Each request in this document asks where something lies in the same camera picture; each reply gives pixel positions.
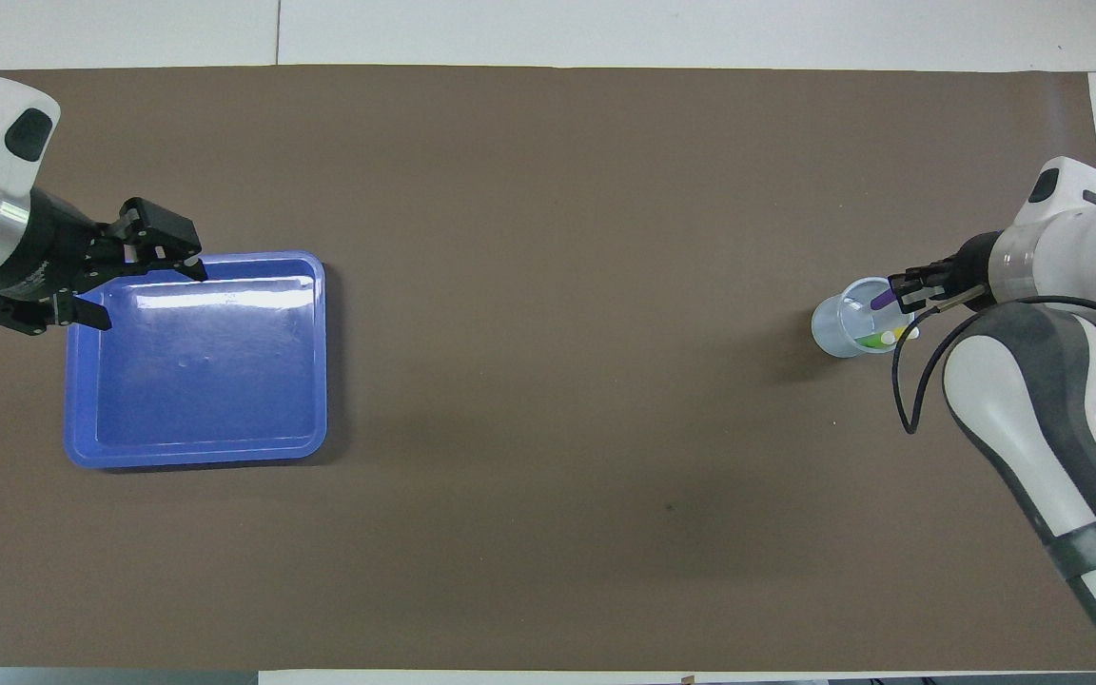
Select translucent plastic cup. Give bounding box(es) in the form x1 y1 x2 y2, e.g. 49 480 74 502
811 277 918 359

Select brown table mat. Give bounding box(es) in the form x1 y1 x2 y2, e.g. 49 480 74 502
0 65 1096 672

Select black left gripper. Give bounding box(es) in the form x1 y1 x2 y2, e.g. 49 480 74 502
0 188 208 336

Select blue plastic tray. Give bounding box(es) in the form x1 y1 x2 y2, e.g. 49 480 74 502
64 250 328 470

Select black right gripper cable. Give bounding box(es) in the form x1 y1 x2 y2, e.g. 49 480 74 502
892 295 1096 437

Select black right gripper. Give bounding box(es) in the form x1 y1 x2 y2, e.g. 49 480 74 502
889 231 1001 313

